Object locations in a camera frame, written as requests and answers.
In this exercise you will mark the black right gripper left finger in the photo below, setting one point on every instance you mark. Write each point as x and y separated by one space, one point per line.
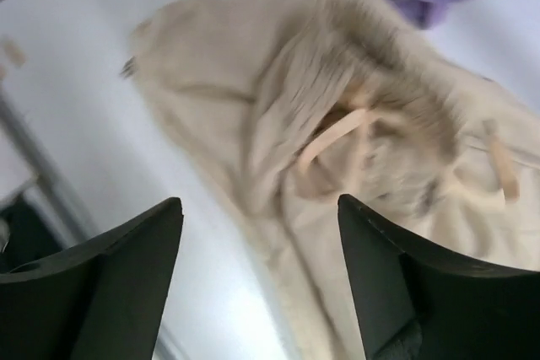
99 300

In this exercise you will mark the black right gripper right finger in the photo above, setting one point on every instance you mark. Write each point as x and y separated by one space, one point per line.
415 299

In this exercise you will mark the beige trousers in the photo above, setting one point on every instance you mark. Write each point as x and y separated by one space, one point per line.
285 105

